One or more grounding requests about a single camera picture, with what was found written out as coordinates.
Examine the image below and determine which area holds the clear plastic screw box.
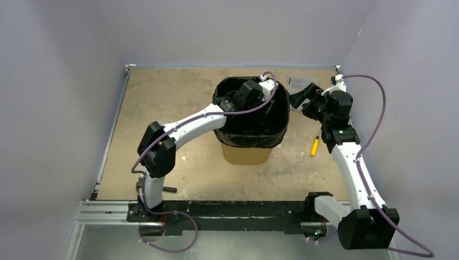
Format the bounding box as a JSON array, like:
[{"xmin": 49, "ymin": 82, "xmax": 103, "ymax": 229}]
[{"xmin": 289, "ymin": 74, "xmax": 319, "ymax": 112}]

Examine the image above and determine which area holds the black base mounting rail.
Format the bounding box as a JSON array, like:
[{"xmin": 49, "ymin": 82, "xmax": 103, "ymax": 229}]
[{"xmin": 126, "ymin": 200, "xmax": 333, "ymax": 240}]

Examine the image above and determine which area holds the aluminium frame rail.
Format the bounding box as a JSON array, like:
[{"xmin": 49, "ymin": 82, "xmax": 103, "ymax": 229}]
[{"xmin": 75, "ymin": 200, "xmax": 129, "ymax": 225}]

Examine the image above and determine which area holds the black handled hammer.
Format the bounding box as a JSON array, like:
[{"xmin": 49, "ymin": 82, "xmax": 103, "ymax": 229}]
[{"xmin": 136, "ymin": 179, "xmax": 178, "ymax": 194}]

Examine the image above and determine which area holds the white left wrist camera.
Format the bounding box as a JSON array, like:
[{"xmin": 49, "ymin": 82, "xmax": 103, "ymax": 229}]
[{"xmin": 258, "ymin": 74, "xmax": 276, "ymax": 101}]

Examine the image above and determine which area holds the yellow plastic trash bin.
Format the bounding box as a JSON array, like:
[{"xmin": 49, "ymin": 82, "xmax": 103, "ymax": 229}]
[{"xmin": 221, "ymin": 144, "xmax": 273, "ymax": 165}]

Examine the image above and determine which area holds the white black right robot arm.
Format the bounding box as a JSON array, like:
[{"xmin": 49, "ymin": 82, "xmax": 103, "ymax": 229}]
[{"xmin": 290, "ymin": 83, "xmax": 399, "ymax": 250}]

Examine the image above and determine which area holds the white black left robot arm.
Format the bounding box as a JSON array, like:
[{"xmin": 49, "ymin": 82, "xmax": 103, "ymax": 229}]
[{"xmin": 132, "ymin": 76, "xmax": 278, "ymax": 222}]

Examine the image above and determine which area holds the black plastic trash bag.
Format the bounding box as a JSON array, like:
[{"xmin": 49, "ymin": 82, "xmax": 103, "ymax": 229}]
[{"xmin": 212, "ymin": 76, "xmax": 290, "ymax": 148}]

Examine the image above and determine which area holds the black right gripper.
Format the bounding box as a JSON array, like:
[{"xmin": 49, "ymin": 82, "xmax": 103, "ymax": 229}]
[{"xmin": 289, "ymin": 83, "xmax": 332, "ymax": 126}]

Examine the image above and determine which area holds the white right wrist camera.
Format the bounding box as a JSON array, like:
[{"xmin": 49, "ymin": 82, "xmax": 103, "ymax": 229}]
[{"xmin": 321, "ymin": 74, "xmax": 347, "ymax": 96}]

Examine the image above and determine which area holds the yellow handled screwdriver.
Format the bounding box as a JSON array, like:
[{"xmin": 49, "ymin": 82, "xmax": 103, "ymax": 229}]
[{"xmin": 310, "ymin": 132, "xmax": 320, "ymax": 157}]

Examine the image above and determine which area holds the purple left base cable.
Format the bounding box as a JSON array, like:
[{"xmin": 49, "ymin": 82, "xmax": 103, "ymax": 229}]
[{"xmin": 137, "ymin": 208, "xmax": 199, "ymax": 254}]

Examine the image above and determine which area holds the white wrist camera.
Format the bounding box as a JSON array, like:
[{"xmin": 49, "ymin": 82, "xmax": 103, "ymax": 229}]
[
  {"xmin": 258, "ymin": 74, "xmax": 276, "ymax": 101},
  {"xmin": 321, "ymin": 74, "xmax": 347, "ymax": 96}
]

